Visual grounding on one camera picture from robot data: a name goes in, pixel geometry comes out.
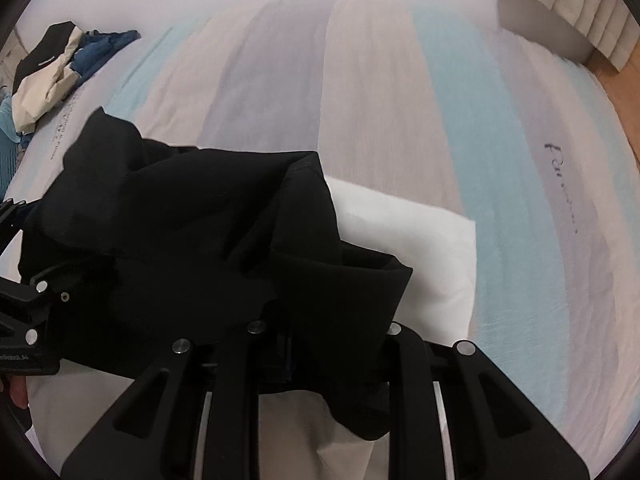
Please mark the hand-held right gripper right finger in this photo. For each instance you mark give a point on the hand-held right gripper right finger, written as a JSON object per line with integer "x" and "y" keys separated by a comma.
{"x": 415, "y": 390}

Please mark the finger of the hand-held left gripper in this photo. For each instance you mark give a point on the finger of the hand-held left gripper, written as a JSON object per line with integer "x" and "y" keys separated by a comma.
{"x": 9, "y": 215}
{"x": 30, "y": 310}

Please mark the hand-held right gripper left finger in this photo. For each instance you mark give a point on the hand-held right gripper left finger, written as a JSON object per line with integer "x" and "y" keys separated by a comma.
{"x": 235, "y": 390}

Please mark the black and white jacket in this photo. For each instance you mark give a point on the black and white jacket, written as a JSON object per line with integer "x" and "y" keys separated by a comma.
{"x": 200, "y": 220}

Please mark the person's left hand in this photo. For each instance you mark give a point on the person's left hand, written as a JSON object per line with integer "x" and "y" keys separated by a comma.
{"x": 17, "y": 394}

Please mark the blue ribbed suitcase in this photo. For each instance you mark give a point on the blue ribbed suitcase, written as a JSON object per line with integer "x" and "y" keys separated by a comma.
{"x": 6, "y": 135}

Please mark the black and beige jacket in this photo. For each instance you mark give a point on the black and beige jacket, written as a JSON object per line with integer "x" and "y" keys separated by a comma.
{"x": 42, "y": 72}

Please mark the blue clothing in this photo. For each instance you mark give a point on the blue clothing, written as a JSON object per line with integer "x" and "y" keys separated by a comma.
{"x": 100, "y": 50}

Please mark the striped bed sheet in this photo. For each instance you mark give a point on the striped bed sheet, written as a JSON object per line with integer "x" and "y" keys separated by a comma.
{"x": 375, "y": 110}

